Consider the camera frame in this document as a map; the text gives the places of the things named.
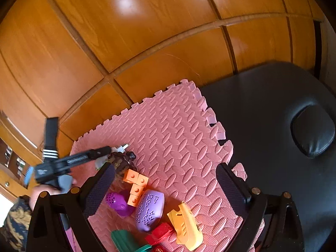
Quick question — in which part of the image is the lilac oval patterned toy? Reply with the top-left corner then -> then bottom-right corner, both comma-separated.
135,189 -> 165,231

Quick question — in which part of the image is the teal green cup toy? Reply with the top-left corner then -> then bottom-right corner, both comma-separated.
111,230 -> 152,252

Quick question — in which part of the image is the yellow orange toy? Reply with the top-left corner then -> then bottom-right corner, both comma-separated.
167,202 -> 203,251

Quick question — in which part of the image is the red block toy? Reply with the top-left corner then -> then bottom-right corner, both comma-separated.
145,222 -> 174,251

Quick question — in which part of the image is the black padded massage table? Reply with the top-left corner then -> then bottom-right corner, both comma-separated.
201,62 -> 335,251

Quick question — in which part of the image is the green white round toy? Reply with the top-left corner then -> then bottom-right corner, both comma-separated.
95,144 -> 129,170

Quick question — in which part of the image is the purple perforated ball toy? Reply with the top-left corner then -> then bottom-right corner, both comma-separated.
105,189 -> 135,217

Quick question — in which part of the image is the brown spiky ball toy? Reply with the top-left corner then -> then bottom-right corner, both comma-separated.
108,151 -> 137,177

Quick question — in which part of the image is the camouflage sleeve forearm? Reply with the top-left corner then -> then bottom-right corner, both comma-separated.
1,195 -> 33,251

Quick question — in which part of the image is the wooden wall cabinet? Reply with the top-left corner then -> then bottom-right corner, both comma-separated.
0,0 -> 324,203

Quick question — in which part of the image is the person's left hand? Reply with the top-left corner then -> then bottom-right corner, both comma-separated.
28,178 -> 78,212

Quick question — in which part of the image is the pink foam puzzle mat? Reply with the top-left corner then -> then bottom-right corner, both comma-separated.
71,80 -> 243,251

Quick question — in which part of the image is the orange building block piece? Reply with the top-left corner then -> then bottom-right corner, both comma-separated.
123,169 -> 149,207

